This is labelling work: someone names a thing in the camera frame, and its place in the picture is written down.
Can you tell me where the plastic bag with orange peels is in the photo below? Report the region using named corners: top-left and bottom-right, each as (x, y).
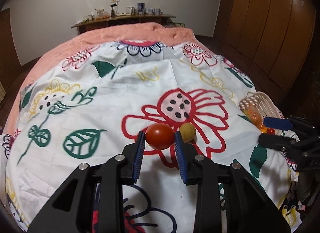
top-left (244, 104), bottom-right (263, 129)

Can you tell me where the red tomato front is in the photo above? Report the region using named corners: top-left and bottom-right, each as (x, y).
top-left (145, 123), bottom-right (175, 150)

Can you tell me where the red tomato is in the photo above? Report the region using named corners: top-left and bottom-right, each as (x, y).
top-left (145, 123), bottom-right (175, 150)
top-left (267, 128), bottom-right (276, 135)

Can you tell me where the red tomato upper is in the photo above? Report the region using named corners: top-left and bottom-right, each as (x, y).
top-left (267, 128), bottom-right (276, 135)

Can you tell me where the orange mandarin front right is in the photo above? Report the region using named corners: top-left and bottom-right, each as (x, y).
top-left (260, 127), bottom-right (267, 133)

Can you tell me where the white plastic basket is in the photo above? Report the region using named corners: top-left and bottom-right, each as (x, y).
top-left (238, 92), bottom-right (284, 135)

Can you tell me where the small yellow-green fruit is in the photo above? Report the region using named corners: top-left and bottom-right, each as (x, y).
top-left (179, 123), bottom-right (196, 142)

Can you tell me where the floral white duvet cover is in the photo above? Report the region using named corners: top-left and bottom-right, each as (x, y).
top-left (1, 40), bottom-right (301, 231)

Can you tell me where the wooden wardrobe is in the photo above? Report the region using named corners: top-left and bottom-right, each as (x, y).
top-left (213, 0), bottom-right (316, 103)

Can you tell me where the pink blanket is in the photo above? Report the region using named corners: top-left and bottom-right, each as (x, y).
top-left (2, 22), bottom-right (198, 136)

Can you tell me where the wooden desk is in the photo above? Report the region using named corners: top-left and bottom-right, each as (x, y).
top-left (71, 14), bottom-right (176, 34)

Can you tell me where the clear kettle on desk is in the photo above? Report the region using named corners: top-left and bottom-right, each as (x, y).
top-left (126, 6), bottom-right (135, 15)

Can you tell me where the black desk lamp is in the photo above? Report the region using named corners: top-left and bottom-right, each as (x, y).
top-left (110, 3), bottom-right (117, 18)

